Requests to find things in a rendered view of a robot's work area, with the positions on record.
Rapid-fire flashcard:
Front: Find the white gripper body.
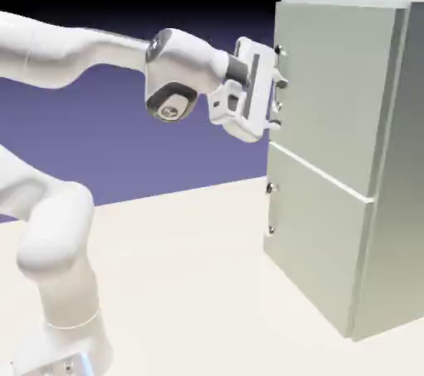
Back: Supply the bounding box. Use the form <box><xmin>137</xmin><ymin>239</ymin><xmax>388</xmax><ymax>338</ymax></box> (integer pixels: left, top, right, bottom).
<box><xmin>224</xmin><ymin>36</ymin><xmax>278</xmax><ymax>144</ymax></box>

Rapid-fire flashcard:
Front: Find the tall grey-green cabinet door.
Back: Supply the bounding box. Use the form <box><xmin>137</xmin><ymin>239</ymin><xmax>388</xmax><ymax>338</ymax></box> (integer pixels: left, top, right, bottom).
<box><xmin>269</xmin><ymin>0</ymin><xmax>407</xmax><ymax>197</ymax></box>

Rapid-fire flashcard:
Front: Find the short grey-green cabinet door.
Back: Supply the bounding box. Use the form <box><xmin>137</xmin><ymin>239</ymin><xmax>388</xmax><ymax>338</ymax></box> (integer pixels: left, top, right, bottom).
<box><xmin>263</xmin><ymin>142</ymin><xmax>376</xmax><ymax>340</ymax></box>

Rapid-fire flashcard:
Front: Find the grey-green cabinet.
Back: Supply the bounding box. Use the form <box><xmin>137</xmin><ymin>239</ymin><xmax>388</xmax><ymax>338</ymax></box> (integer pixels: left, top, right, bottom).
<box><xmin>263</xmin><ymin>0</ymin><xmax>424</xmax><ymax>343</ymax></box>

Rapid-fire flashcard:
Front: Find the long curved metal handle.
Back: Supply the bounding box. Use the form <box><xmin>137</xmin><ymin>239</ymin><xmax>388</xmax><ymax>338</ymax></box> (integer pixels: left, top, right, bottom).
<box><xmin>273</xmin><ymin>44</ymin><xmax>288</xmax><ymax>113</ymax></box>

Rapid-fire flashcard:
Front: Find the short curved metal handle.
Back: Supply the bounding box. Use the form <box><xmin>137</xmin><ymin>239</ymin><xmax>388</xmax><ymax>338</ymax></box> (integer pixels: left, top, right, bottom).
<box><xmin>265</xmin><ymin>182</ymin><xmax>278</xmax><ymax>237</ymax></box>

